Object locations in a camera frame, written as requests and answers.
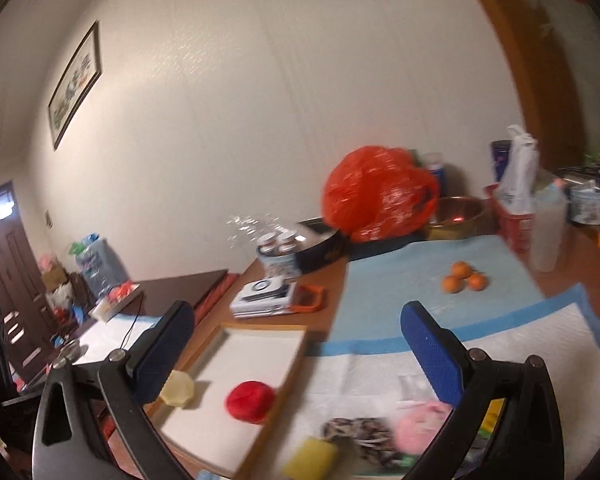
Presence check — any dark wooden table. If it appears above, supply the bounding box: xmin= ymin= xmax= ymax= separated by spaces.
xmin=95 ymin=269 xmax=229 ymax=331

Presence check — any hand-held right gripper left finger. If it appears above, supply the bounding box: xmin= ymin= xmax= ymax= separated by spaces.
xmin=32 ymin=300 xmax=196 ymax=480

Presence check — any red cloth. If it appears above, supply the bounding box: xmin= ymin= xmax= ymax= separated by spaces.
xmin=195 ymin=272 xmax=241 ymax=326

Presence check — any black white patterned cloth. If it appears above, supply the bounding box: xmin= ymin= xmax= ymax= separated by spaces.
xmin=322 ymin=416 xmax=406 ymax=463

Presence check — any pale yellow soft toy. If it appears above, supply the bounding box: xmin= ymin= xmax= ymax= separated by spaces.
xmin=159 ymin=370 xmax=196 ymax=407

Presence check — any white plastic bag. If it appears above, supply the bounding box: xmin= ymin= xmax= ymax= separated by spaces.
xmin=495 ymin=125 xmax=541 ymax=213

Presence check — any stack of white boxes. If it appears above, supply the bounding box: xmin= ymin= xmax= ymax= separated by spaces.
xmin=230 ymin=280 xmax=301 ymax=318

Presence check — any yellow green sponge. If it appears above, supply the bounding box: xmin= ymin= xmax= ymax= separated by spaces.
xmin=284 ymin=436 xmax=338 ymax=478

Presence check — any dark blue can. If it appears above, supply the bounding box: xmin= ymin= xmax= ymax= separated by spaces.
xmin=490 ymin=140 xmax=513 ymax=183

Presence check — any light blue absorbent pad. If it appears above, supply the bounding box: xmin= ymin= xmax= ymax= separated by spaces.
xmin=325 ymin=235 xmax=548 ymax=343

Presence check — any framed wall picture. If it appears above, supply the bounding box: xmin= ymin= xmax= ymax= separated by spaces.
xmin=47 ymin=20 xmax=103 ymax=151

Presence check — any black round tin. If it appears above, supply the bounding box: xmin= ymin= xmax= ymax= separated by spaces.
xmin=295 ymin=216 xmax=353 ymax=273

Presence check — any orange plastic bag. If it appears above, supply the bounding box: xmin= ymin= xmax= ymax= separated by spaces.
xmin=321 ymin=146 xmax=441 ymax=243

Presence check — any pink plush toy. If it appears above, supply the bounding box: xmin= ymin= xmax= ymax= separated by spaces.
xmin=392 ymin=401 xmax=453 ymax=456

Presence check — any translucent plastic bottle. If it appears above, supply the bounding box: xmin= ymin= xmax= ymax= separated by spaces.
xmin=527 ymin=185 xmax=571 ymax=273

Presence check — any red plastic basket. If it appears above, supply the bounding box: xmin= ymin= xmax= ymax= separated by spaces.
xmin=485 ymin=184 xmax=538 ymax=256

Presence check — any white absorbent pad blue border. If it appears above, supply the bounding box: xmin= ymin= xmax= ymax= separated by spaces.
xmin=275 ymin=282 xmax=600 ymax=480

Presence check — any printed round tin pot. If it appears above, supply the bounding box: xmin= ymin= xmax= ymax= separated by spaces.
xmin=555 ymin=166 xmax=600 ymax=226

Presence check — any cardboard box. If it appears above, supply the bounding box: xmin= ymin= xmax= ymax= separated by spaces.
xmin=40 ymin=265 xmax=68 ymax=291

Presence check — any clear plastic wrap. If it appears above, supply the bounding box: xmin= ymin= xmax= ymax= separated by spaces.
xmin=224 ymin=212 xmax=281 ymax=256

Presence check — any white flat device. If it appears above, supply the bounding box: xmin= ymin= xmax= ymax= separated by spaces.
xmin=242 ymin=277 xmax=287 ymax=303

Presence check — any metal bowl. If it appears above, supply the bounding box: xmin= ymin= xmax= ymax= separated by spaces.
xmin=425 ymin=196 xmax=496 ymax=241

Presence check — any printed pill bottle box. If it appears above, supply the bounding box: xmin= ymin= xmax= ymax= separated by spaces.
xmin=257 ymin=250 xmax=301 ymax=281

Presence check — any red plush ball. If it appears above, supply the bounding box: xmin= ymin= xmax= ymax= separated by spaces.
xmin=225 ymin=381 xmax=277 ymax=425

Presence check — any black cable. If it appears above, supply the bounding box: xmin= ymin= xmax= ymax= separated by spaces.
xmin=122 ymin=300 xmax=146 ymax=351

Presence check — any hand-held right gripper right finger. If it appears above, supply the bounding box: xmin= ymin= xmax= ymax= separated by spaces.
xmin=400 ymin=301 xmax=566 ymax=480

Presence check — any white wooden tray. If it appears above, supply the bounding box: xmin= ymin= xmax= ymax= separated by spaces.
xmin=145 ymin=322 xmax=308 ymax=478

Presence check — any white pad on dark table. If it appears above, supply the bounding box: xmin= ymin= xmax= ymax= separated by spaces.
xmin=72 ymin=312 xmax=163 ymax=366

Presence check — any brown wooden door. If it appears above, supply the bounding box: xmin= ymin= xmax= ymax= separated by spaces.
xmin=0 ymin=180 xmax=46 ymax=361

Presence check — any wooden window frame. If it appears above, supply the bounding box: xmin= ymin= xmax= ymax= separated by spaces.
xmin=455 ymin=0 xmax=586 ymax=171

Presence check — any white box with red items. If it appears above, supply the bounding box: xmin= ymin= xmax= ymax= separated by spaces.
xmin=89 ymin=282 xmax=143 ymax=322

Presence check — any large water jug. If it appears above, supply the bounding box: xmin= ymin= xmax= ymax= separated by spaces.
xmin=75 ymin=234 xmax=128 ymax=296

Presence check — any orange framed case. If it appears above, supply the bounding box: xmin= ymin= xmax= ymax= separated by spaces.
xmin=290 ymin=284 xmax=326 ymax=315

